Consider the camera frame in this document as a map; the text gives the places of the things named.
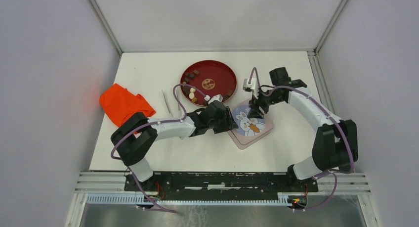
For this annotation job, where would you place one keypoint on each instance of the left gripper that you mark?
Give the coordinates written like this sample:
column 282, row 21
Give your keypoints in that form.
column 228, row 124

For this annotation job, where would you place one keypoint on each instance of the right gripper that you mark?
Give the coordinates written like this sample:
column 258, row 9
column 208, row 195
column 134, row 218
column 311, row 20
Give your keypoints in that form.
column 255, row 113

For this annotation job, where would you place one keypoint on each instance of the silver tin lid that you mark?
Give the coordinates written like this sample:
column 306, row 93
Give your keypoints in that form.
column 240, row 115

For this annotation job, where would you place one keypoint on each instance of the pink compartment box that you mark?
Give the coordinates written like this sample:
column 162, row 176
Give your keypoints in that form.
column 243, row 139

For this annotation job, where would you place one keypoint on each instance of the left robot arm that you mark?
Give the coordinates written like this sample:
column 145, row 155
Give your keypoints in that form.
column 134, row 138

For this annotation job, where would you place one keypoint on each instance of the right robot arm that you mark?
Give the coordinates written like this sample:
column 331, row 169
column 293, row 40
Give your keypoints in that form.
column 335, row 147

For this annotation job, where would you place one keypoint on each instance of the red round tray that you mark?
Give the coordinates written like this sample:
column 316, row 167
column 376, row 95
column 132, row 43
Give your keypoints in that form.
column 209, row 77

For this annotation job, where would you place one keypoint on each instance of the orange cloth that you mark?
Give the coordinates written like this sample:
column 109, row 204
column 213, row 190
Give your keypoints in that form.
column 119, row 104

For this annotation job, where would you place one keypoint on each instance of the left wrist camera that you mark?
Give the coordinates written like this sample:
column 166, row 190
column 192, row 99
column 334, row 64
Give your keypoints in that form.
column 209, row 99

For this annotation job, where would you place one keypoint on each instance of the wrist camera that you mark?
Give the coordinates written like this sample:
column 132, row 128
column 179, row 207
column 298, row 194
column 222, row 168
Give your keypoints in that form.
column 251, row 85
column 209, row 99

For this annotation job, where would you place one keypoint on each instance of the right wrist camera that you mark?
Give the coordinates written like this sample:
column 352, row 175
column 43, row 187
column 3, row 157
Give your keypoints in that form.
column 251, row 85

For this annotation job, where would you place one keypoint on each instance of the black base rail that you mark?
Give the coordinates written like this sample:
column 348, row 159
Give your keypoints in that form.
column 219, row 186

